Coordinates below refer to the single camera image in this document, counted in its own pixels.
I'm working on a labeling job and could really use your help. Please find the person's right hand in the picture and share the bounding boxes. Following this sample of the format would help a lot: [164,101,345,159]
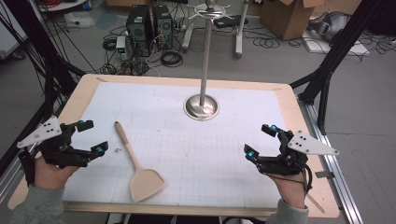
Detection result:
[266,172,308,210]

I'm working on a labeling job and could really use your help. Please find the black flat box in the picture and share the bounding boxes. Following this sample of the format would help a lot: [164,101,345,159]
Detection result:
[213,14,249,30]

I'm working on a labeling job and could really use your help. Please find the large black computer tower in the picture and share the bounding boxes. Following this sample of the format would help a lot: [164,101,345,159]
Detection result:
[125,5,154,58]

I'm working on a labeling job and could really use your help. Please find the black wrist strap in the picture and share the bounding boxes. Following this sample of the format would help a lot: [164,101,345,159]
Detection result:
[18,148,36,188]

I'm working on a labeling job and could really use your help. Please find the loose black floor cables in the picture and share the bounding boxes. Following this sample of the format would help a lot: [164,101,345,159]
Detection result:
[242,27,282,49]

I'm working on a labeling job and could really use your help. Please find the white stand legs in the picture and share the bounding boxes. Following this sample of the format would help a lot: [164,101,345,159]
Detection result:
[180,0,250,60]

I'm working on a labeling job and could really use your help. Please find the coiled black cable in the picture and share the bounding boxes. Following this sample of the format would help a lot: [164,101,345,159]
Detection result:
[160,49,184,69]

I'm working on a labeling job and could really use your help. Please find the slim black computer tower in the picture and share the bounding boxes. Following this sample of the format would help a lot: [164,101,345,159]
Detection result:
[151,4,174,51]

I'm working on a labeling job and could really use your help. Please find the white flat board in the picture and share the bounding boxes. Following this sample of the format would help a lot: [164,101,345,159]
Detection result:
[301,29,372,57]

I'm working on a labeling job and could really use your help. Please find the small white device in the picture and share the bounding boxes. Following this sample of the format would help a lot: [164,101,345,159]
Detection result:
[115,35,127,61]

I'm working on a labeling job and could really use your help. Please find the cardboard box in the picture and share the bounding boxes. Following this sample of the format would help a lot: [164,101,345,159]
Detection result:
[259,0,327,42]

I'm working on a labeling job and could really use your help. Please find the black frame struts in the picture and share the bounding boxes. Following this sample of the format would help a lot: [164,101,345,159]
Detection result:
[0,0,87,177]
[289,0,388,136]

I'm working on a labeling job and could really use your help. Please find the wooden spatula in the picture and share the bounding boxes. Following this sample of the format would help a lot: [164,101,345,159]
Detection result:
[113,120,166,203]

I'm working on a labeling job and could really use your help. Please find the white cabinet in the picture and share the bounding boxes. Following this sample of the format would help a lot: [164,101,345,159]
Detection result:
[0,0,30,61]

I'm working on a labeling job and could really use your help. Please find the clear plastic bag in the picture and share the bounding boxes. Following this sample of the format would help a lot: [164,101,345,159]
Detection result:
[63,11,96,29]

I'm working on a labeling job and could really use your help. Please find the grey rounded machine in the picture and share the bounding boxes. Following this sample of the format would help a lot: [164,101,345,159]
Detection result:
[307,11,352,43]

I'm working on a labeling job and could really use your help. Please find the metal hook stand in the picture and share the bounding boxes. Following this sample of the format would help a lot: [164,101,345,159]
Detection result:
[183,0,233,122]

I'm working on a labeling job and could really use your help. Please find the person's left hand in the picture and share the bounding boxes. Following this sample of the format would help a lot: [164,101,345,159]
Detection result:
[34,152,80,191]

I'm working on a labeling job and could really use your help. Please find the thin wooden stick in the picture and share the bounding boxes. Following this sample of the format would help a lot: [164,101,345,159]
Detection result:
[305,192,327,216]

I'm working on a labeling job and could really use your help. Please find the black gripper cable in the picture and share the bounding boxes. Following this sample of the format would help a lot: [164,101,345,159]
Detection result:
[266,162,314,196]

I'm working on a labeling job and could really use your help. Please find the metal rail bracket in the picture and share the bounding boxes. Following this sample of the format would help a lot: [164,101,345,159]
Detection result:
[314,170,336,180]

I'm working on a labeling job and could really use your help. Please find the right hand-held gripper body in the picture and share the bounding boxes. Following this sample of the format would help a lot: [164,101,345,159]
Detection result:
[256,129,340,177]

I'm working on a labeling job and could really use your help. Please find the round white table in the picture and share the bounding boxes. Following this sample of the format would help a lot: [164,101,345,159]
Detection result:
[36,0,89,13]

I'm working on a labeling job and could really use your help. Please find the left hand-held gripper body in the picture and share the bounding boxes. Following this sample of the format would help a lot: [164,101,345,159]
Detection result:
[17,116,94,169]

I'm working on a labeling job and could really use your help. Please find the white grid mat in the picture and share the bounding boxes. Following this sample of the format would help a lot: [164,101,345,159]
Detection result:
[62,81,290,208]

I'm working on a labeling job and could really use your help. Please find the aluminium rail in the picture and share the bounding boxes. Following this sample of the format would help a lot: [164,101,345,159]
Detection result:
[0,157,31,204]
[298,101,364,224]

